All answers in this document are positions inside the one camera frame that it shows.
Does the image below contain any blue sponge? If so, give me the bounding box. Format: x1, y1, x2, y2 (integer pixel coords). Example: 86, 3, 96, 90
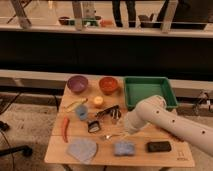
114, 141, 135, 156

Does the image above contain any green plastic tray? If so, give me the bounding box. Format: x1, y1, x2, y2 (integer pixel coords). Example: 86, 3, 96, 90
123, 76, 178, 111

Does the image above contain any red chili pepper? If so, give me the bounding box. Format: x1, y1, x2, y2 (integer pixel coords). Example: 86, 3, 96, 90
61, 117, 70, 143

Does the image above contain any small metal cup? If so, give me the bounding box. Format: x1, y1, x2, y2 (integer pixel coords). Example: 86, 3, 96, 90
111, 109, 121, 124

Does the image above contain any black binder clip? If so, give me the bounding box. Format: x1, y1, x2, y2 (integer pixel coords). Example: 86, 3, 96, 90
88, 120, 101, 133

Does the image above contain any orange bowl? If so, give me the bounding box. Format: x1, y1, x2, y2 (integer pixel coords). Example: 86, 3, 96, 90
99, 77, 118, 95

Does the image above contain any black rectangular block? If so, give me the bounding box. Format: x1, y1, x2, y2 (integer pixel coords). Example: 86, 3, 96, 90
147, 141, 172, 152

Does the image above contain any wooden table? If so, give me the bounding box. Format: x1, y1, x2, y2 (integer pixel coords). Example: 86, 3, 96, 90
45, 77, 195, 167

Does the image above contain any dark bowl on far counter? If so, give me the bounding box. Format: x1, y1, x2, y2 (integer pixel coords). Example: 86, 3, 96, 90
58, 16, 70, 25

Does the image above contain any person in background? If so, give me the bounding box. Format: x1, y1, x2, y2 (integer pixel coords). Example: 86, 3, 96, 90
112, 0, 136, 28

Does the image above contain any small blue cup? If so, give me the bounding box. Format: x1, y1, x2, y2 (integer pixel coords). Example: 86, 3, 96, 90
75, 105, 88, 121

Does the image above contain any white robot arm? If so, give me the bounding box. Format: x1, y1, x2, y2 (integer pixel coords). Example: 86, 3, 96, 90
123, 95, 213, 157

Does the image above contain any grey-blue cloth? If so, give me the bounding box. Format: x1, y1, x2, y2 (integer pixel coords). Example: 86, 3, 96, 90
67, 138, 98, 164

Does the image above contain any yellow round fruit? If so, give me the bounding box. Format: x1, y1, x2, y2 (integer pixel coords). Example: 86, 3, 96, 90
93, 96, 104, 108

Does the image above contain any purple bowl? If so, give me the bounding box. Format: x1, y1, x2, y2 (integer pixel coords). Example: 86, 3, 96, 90
67, 75, 88, 93

